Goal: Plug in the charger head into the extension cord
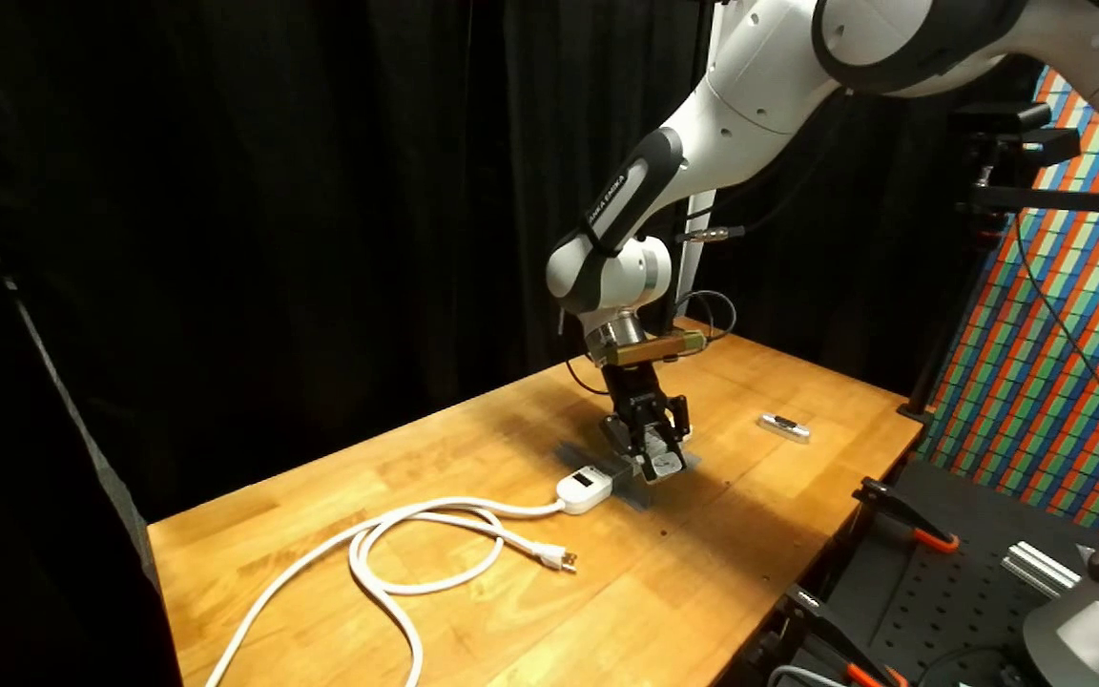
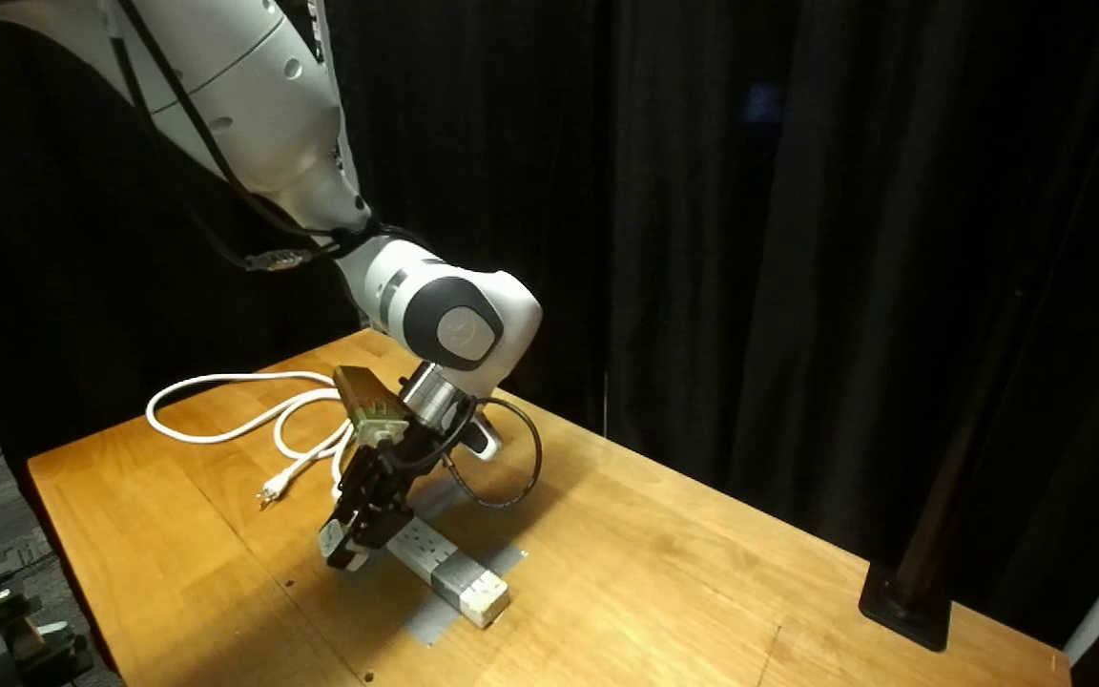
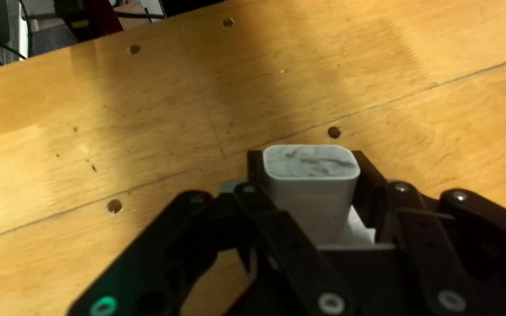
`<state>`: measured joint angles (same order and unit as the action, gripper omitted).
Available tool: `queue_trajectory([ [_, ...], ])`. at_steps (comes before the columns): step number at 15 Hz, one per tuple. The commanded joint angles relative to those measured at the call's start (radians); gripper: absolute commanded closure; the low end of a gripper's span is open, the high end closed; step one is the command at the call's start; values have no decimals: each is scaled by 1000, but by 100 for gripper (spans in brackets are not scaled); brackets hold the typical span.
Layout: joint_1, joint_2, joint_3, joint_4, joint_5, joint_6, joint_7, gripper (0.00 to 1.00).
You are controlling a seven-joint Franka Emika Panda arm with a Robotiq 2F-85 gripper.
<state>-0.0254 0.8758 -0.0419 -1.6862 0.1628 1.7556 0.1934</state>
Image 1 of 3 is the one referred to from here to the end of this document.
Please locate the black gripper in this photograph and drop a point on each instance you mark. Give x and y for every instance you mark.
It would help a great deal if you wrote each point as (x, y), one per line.
(646, 399)

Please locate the white charger head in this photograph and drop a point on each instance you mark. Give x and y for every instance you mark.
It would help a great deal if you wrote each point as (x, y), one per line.
(663, 461)

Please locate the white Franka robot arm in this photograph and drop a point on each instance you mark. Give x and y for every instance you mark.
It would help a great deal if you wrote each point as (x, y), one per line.
(753, 77)

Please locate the white power strip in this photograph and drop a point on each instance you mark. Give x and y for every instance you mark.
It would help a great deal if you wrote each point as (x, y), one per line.
(584, 488)

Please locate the small silver black object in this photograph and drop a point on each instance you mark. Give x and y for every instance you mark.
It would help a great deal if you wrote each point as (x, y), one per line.
(782, 423)

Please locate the black perforated side table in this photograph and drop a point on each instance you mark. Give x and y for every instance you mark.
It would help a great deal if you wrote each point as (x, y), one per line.
(956, 597)

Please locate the colourful patterned panel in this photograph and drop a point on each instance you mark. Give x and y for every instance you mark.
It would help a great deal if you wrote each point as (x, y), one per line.
(1059, 382)

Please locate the black curtain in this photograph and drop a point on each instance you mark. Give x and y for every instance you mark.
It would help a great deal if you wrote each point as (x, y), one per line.
(258, 192)

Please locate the grey device housing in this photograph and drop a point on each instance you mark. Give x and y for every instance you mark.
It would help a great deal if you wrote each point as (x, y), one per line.
(1084, 633)

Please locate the black camera stand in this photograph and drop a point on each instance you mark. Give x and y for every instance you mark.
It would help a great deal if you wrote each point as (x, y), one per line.
(1019, 147)

